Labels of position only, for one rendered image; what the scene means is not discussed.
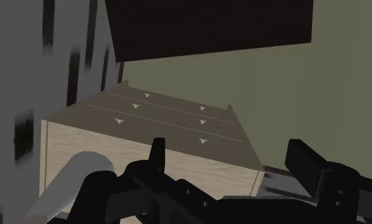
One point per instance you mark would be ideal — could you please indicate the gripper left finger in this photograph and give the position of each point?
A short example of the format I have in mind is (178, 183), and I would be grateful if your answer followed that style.
(173, 192)

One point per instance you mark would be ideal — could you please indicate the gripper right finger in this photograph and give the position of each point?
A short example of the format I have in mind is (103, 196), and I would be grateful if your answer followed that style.
(335, 183)

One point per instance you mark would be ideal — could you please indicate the light wooden chest of drawers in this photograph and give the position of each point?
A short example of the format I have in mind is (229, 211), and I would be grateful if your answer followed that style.
(173, 124)

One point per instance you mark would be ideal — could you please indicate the grey and black cylindrical tool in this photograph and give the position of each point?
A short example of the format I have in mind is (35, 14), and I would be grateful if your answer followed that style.
(71, 180)

